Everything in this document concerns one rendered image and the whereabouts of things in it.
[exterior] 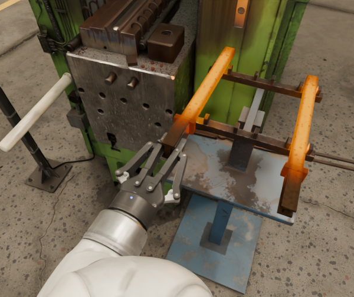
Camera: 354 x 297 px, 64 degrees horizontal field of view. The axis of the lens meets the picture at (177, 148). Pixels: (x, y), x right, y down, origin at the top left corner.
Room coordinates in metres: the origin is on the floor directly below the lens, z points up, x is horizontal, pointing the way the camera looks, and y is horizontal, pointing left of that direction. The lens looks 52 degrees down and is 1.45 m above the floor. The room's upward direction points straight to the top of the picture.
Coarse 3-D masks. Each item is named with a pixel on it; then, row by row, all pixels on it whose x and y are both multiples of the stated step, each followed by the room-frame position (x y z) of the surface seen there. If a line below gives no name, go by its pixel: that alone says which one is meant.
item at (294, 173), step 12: (312, 84) 0.59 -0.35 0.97; (312, 96) 0.54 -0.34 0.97; (300, 108) 0.50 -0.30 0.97; (312, 108) 0.50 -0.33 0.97; (300, 120) 0.46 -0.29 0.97; (300, 132) 0.42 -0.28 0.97; (300, 144) 0.39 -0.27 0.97; (300, 156) 0.36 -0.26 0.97; (288, 168) 0.32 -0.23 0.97; (300, 168) 0.32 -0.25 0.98; (288, 180) 0.29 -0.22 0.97; (300, 180) 0.29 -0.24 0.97; (288, 192) 0.27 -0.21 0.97; (288, 204) 0.24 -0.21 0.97; (288, 216) 0.23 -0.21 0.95
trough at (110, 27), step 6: (138, 0) 1.03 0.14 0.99; (126, 6) 0.96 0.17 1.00; (132, 6) 0.98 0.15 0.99; (126, 12) 0.94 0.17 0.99; (120, 18) 0.90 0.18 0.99; (126, 18) 0.90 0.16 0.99; (114, 24) 0.87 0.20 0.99; (120, 24) 0.87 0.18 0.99; (108, 30) 0.83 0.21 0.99; (114, 30) 0.83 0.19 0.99
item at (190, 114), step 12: (228, 48) 0.72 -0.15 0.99; (228, 60) 0.66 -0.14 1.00; (216, 72) 0.60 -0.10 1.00; (204, 84) 0.55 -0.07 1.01; (216, 84) 0.57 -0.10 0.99; (204, 96) 0.50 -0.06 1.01; (192, 108) 0.46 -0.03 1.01; (180, 120) 0.41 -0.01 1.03; (192, 120) 0.41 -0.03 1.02; (168, 132) 0.37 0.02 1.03; (180, 132) 0.37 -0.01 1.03; (192, 132) 0.40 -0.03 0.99; (168, 144) 0.34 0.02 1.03; (168, 156) 0.34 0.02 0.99
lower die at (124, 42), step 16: (112, 0) 1.05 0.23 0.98; (128, 0) 1.02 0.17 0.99; (144, 0) 1.00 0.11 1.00; (160, 0) 1.02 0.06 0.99; (96, 16) 0.93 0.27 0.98; (112, 16) 0.91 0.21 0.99; (128, 16) 0.89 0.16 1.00; (80, 32) 0.86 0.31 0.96; (96, 32) 0.84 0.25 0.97; (112, 32) 0.82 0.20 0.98; (128, 32) 0.81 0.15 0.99; (144, 32) 0.86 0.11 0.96; (112, 48) 0.82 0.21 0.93; (128, 48) 0.80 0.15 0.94
